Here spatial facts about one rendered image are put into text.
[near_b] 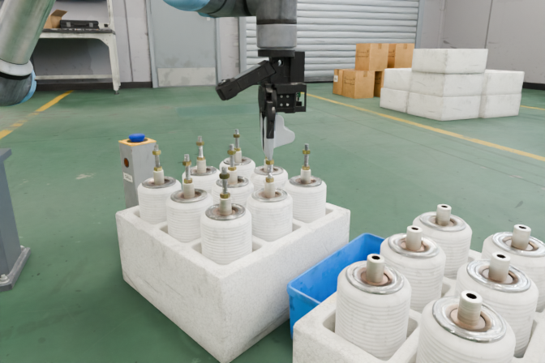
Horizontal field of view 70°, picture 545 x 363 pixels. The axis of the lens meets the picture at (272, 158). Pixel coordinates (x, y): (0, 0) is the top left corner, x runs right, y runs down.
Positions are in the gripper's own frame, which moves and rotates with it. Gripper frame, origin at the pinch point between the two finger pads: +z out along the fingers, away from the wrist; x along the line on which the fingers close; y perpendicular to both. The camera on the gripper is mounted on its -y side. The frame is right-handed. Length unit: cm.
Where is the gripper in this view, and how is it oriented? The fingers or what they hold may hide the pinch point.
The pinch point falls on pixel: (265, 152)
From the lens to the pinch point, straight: 77.6
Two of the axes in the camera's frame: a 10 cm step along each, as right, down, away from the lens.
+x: -2.0, -2.7, 9.4
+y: 9.8, -0.5, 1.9
